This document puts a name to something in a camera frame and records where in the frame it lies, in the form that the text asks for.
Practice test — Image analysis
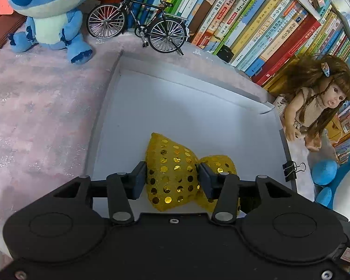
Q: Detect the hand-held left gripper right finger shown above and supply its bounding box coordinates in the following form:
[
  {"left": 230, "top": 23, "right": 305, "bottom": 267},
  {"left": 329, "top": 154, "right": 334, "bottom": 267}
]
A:
[{"left": 195, "top": 162, "right": 298, "bottom": 225}]

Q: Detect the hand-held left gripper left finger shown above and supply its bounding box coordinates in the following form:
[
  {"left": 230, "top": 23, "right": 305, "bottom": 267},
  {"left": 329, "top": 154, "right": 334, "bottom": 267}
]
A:
[{"left": 54, "top": 161, "right": 148, "bottom": 224}]

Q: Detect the yellow sequined pouch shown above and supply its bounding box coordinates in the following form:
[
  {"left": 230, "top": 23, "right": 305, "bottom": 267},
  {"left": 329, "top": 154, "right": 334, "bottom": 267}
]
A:
[{"left": 146, "top": 133, "right": 241, "bottom": 214}]

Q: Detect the grey shallow box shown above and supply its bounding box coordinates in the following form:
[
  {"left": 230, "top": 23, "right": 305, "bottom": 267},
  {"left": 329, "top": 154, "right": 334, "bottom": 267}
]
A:
[{"left": 84, "top": 49, "right": 298, "bottom": 219}]

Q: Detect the black binder clip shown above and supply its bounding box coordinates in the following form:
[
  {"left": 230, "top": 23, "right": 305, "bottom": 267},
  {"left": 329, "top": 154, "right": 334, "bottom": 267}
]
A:
[{"left": 282, "top": 161, "right": 307, "bottom": 183}]

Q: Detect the pink fuzzy blanket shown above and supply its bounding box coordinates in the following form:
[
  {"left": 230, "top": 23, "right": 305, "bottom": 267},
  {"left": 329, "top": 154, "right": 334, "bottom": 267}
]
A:
[{"left": 0, "top": 14, "right": 317, "bottom": 269}]

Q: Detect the long-haired brown doll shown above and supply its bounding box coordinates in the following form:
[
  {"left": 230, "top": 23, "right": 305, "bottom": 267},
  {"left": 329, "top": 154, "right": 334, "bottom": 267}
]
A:
[{"left": 273, "top": 54, "right": 350, "bottom": 152}]

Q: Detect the yellow cardboard box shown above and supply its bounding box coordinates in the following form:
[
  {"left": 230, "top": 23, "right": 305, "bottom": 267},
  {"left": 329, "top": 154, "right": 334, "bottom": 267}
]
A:
[{"left": 328, "top": 117, "right": 347, "bottom": 144}]

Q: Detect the blue white-bellied plush toy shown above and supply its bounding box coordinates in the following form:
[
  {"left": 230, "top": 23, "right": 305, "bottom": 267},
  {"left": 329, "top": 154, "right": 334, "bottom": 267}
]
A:
[{"left": 311, "top": 143, "right": 350, "bottom": 223}]

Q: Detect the black model bicycle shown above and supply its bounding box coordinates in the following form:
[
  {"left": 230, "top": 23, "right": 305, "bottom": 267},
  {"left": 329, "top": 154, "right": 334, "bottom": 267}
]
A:
[{"left": 87, "top": 0, "right": 190, "bottom": 56}]

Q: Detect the row of upright books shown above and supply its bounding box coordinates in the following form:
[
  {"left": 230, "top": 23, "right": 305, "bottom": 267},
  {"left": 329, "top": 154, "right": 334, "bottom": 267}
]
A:
[{"left": 128, "top": 0, "right": 350, "bottom": 165}]

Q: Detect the blue alien plush toy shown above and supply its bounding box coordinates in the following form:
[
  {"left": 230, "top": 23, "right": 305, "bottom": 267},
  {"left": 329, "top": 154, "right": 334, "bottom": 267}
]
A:
[{"left": 4, "top": 0, "right": 103, "bottom": 65}]

